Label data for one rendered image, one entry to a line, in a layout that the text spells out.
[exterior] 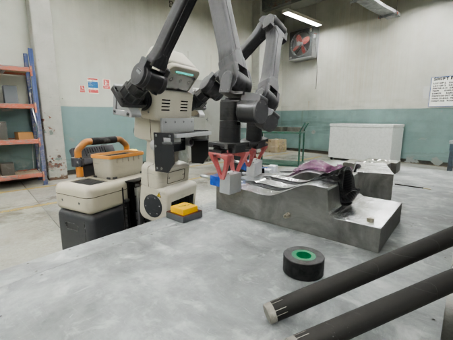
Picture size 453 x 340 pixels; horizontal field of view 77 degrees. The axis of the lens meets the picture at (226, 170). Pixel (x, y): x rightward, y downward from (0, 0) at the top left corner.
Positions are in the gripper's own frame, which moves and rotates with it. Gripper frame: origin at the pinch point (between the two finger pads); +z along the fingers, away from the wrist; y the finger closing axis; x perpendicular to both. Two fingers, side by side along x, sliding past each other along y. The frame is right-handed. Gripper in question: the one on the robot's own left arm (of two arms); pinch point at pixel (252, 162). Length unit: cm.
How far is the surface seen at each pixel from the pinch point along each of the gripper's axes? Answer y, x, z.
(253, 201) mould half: -19.1, -14.5, 3.0
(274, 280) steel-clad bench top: -44, -37, 1
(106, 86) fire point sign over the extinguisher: 214, 511, 36
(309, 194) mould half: -18.0, -30.9, -4.8
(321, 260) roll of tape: -37, -43, -2
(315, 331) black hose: -55, -49, -6
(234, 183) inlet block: -28.4, -14.1, -6.3
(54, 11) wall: 155, 542, -92
